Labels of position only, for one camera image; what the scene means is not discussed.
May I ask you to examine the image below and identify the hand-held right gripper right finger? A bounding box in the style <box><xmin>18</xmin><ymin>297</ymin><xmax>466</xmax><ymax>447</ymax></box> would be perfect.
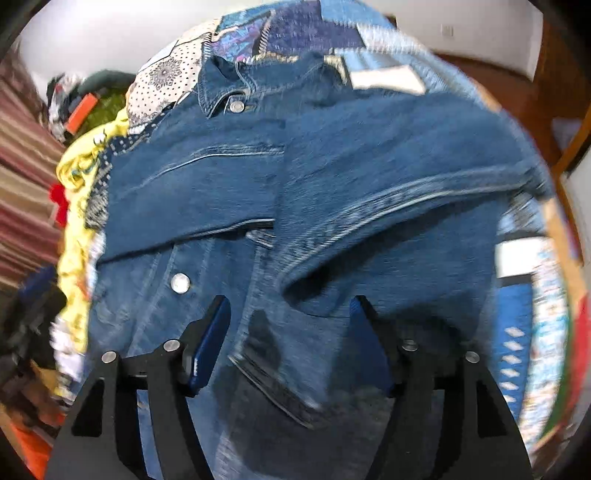
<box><xmin>348</xmin><ymin>295</ymin><xmax>548</xmax><ymax>480</ymax></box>

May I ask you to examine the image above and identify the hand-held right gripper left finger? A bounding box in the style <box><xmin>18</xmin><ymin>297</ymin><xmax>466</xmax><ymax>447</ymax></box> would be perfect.
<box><xmin>44</xmin><ymin>294</ymin><xmax>232</xmax><ymax>480</ymax></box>

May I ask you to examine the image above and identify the blue denim jacket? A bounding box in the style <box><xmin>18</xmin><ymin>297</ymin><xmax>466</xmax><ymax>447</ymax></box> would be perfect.
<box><xmin>88</xmin><ymin>51</ymin><xmax>555</xmax><ymax>480</ymax></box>

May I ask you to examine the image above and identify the pile of mixed clothes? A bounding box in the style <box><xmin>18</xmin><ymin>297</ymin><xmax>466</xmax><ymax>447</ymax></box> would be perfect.
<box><xmin>44</xmin><ymin>69</ymin><xmax>134</xmax><ymax>139</ymax></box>

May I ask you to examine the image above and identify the yellow printed blanket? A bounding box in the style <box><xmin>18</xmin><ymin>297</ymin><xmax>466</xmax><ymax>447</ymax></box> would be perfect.
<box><xmin>55</xmin><ymin>108</ymin><xmax>134</xmax><ymax>398</ymax></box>

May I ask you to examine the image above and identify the orange cloth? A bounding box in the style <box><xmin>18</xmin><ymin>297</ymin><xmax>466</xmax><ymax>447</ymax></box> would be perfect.
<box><xmin>9</xmin><ymin>413</ymin><xmax>65</xmax><ymax>464</ymax></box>

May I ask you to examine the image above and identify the red garment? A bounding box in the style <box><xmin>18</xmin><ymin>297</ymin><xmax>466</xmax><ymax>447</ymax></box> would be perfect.
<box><xmin>48</xmin><ymin>185</ymin><xmax>70</xmax><ymax>227</ymax></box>

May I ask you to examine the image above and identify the striped red-brown curtain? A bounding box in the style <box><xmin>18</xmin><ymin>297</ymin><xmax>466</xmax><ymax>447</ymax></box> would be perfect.
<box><xmin>0</xmin><ymin>51</ymin><xmax>68</xmax><ymax>291</ymax></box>

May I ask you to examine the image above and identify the green patterned cloth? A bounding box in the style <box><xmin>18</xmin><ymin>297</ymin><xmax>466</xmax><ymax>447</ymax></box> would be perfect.
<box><xmin>85</xmin><ymin>90</ymin><xmax>127</xmax><ymax>134</ymax></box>

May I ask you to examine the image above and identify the orange box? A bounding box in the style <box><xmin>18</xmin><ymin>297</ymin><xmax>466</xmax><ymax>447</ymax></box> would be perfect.
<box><xmin>67</xmin><ymin>92</ymin><xmax>100</xmax><ymax>134</ymax></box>

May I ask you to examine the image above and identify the blue patchwork blanket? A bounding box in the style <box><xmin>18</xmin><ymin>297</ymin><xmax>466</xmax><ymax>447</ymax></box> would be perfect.
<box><xmin>83</xmin><ymin>0</ymin><xmax>578</xmax><ymax>457</ymax></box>

